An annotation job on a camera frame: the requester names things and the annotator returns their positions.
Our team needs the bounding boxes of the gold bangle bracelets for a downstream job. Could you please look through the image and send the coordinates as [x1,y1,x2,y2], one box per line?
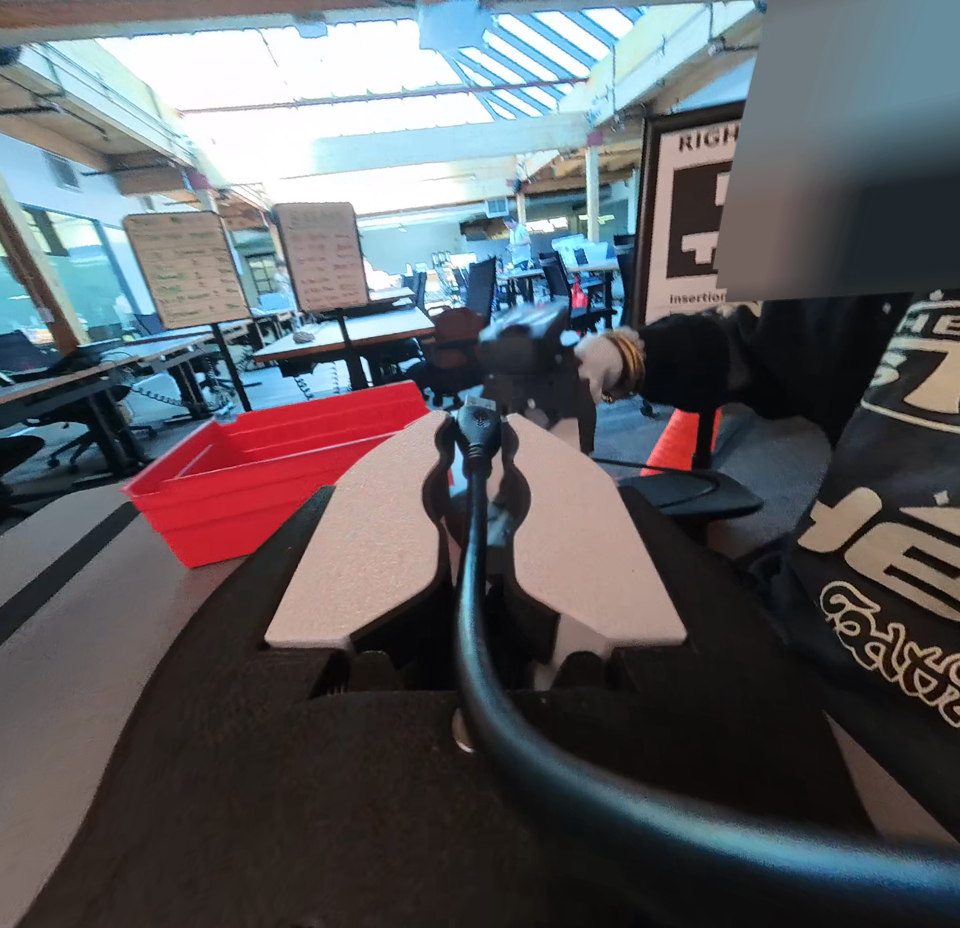
[603,329,648,404]

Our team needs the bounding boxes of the black office chair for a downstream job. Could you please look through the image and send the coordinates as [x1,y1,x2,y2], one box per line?
[446,256,500,322]

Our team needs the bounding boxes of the person's black printed shirt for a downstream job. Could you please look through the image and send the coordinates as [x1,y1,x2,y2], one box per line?
[750,290,960,727]

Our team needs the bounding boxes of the ceiling mounted grey box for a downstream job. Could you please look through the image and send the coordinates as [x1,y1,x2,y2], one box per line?
[416,0,496,52]

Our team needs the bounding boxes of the black USB cable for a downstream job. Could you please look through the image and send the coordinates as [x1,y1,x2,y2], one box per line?
[450,397,960,922]

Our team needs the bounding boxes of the person's right hand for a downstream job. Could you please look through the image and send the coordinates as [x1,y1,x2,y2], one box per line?
[573,331,624,406]

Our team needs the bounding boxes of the red plastic bin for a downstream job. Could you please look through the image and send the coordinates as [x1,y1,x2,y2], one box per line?
[120,379,455,569]

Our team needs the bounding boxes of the orange traffic cone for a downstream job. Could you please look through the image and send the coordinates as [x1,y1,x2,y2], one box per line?
[643,406,723,478]

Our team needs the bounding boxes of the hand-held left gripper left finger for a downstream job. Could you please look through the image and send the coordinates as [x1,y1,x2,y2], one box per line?
[264,409,455,653]

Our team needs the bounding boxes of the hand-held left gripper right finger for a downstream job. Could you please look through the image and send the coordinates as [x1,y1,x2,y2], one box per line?
[498,412,688,667]

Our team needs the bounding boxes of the whiteboard with green writing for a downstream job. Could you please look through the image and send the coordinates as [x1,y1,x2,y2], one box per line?
[121,209,256,413]

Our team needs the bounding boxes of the wooden top desk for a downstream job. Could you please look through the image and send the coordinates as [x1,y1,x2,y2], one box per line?
[0,331,220,487]
[253,307,438,393]

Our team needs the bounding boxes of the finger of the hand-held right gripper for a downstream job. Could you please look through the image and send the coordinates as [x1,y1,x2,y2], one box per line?
[525,373,599,455]

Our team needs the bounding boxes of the framed marker sign on stand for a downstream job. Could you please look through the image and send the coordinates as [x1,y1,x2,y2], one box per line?
[615,101,765,520]

